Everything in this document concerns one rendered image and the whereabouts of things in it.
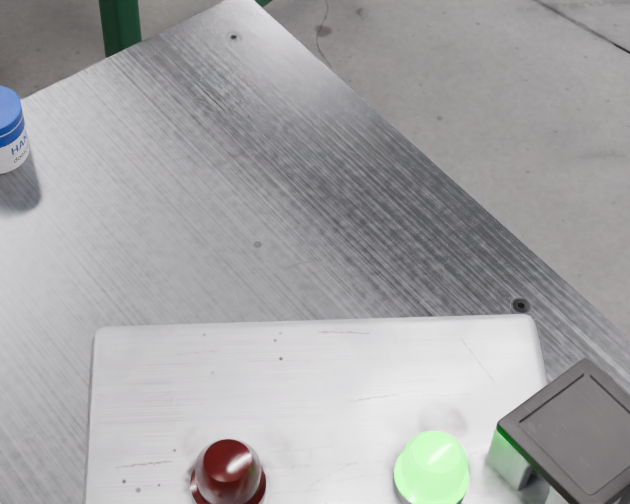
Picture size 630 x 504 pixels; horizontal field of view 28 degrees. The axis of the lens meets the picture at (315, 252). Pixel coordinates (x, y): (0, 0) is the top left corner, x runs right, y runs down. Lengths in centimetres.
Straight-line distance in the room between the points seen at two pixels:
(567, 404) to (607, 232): 205
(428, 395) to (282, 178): 93
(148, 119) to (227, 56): 14
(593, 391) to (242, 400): 12
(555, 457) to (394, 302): 86
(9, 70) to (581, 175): 120
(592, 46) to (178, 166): 160
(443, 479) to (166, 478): 10
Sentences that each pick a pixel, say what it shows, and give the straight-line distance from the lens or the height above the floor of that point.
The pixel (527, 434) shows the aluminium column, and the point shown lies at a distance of 43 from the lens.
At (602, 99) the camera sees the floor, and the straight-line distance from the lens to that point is 273.
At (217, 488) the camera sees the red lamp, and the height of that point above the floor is 149.
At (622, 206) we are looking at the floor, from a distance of 254.
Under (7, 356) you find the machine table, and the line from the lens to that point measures 126.
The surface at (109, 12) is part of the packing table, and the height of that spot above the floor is 39.
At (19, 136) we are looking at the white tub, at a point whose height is 87.
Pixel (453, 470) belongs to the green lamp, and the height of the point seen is 150.
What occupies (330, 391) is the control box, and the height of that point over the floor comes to 148.
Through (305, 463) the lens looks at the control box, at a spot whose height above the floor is 148.
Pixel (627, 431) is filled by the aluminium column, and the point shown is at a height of 150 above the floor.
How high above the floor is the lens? 187
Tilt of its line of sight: 52 degrees down
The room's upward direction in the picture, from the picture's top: 4 degrees clockwise
